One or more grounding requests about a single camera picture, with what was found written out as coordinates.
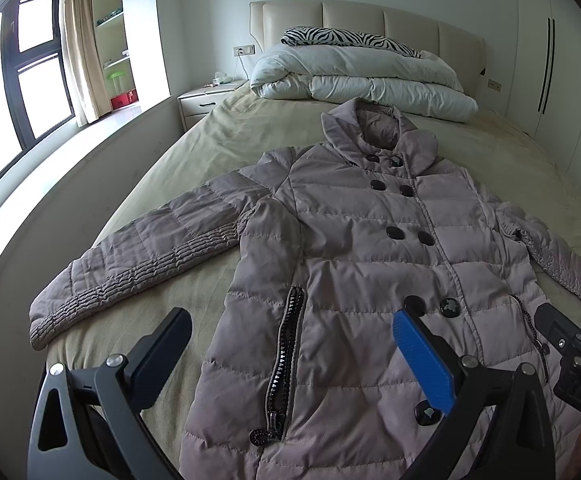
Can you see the white nightstand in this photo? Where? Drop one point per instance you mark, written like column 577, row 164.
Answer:
column 196, row 104

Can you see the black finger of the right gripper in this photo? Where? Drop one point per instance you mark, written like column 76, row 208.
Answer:
column 563, row 334

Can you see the red box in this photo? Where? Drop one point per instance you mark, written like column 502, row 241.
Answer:
column 124, row 99

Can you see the wall socket by nightstand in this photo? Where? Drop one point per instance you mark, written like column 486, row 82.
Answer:
column 247, row 49

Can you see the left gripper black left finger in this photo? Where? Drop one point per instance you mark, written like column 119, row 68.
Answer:
column 87, row 423

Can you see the black framed window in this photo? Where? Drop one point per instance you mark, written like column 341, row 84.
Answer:
column 34, row 97

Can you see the mauve quilted puffer coat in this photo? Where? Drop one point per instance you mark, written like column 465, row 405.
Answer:
column 302, row 379

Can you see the white built-in shelf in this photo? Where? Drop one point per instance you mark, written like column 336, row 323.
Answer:
column 111, row 41

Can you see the white folded duvet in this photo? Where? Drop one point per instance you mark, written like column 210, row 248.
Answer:
column 425, row 86

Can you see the white wardrobe with black handles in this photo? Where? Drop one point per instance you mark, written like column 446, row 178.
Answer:
column 545, row 100

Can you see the beige padded headboard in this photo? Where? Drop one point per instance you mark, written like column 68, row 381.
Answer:
column 463, row 51

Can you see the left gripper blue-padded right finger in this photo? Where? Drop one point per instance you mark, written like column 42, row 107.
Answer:
column 519, row 440

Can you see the zebra print pillow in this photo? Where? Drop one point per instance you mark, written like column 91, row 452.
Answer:
column 303, row 36

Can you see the beige curtain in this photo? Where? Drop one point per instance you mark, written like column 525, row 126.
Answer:
column 84, row 75

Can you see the wall power socket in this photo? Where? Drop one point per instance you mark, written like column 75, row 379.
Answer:
column 494, row 85

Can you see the green stool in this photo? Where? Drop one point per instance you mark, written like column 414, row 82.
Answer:
column 118, row 81

